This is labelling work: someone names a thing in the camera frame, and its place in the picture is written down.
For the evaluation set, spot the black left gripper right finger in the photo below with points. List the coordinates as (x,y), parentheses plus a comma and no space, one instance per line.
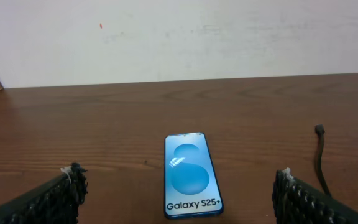
(296,202)

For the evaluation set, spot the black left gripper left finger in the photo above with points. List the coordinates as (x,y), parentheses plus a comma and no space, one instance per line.
(54,202)

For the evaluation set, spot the blue Galaxy smartphone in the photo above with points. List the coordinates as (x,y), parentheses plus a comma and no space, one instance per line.
(191,187)

